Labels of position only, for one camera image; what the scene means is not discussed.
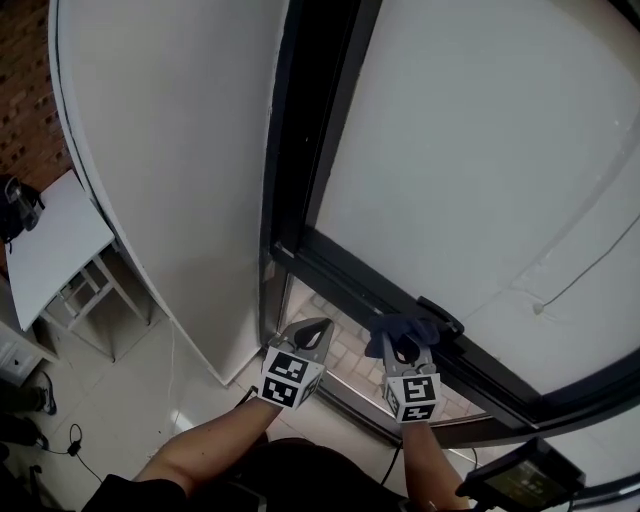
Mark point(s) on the person's black clothing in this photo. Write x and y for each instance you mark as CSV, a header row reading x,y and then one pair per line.
x,y
280,475

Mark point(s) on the person's left forearm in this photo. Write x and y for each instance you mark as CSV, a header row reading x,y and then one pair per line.
x,y
210,445

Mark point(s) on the black window frame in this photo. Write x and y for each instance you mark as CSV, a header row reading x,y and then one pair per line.
x,y
310,150

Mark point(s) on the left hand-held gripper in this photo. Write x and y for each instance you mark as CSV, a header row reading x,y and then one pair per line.
x,y
290,377

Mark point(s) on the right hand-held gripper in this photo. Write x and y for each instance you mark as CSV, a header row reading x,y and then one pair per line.
x,y
415,395

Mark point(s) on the white chair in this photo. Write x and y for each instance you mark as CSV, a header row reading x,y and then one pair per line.
x,y
95,300

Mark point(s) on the black screen device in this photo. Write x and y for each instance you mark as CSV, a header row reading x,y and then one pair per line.
x,y
525,475

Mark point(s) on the person's right forearm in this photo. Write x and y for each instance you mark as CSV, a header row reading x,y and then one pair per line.
x,y
425,460

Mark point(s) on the dark blue cloth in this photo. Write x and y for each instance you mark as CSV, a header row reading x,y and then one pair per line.
x,y
400,326

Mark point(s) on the white table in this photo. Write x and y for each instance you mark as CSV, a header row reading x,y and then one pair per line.
x,y
55,250

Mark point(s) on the white cabinet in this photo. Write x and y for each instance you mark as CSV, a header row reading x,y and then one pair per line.
x,y
20,355

